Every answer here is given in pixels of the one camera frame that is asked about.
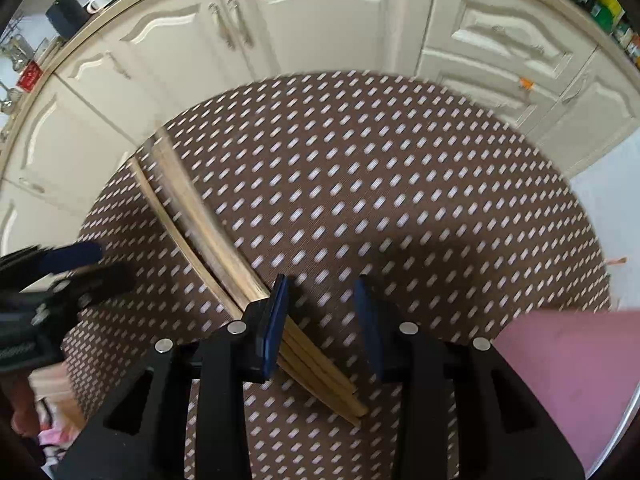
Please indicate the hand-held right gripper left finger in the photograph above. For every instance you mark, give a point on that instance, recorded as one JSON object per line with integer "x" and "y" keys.
{"x": 274, "y": 330}

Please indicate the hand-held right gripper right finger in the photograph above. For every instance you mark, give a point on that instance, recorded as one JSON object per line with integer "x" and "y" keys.
{"x": 370, "y": 330}

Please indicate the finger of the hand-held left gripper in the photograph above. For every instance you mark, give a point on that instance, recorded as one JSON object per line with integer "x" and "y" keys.
{"x": 70, "y": 255}
{"x": 100, "y": 282}

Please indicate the wooden chopstick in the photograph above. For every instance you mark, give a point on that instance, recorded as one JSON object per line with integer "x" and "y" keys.
{"x": 225, "y": 260}
{"x": 212, "y": 260}
{"x": 187, "y": 256}
{"x": 236, "y": 260}

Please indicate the person's left hand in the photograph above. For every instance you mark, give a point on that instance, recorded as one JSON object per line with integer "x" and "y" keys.
{"x": 26, "y": 405}

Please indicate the brown woven round placemat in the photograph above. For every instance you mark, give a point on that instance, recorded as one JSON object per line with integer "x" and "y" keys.
{"x": 375, "y": 185}

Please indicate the red box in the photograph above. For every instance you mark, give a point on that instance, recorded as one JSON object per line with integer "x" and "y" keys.
{"x": 30, "y": 76}

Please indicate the pink cloth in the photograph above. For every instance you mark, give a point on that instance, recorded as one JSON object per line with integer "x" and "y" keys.
{"x": 565, "y": 370}

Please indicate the clear glass jar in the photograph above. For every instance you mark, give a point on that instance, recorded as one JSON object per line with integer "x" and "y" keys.
{"x": 17, "y": 52}

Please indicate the dark blue jar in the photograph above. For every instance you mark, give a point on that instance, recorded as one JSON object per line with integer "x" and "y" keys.
{"x": 67, "y": 14}

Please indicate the orange sticker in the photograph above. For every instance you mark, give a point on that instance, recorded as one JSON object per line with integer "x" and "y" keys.
{"x": 525, "y": 83}

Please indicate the cream kitchen base cabinet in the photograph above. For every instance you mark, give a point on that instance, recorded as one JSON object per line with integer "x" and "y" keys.
{"x": 320, "y": 25}

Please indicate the red orange bottle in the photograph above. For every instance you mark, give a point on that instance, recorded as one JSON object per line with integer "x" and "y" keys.
{"x": 635, "y": 52}

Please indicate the yellow green bottle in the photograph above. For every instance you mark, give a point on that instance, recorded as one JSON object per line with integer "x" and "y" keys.
{"x": 609, "y": 7}

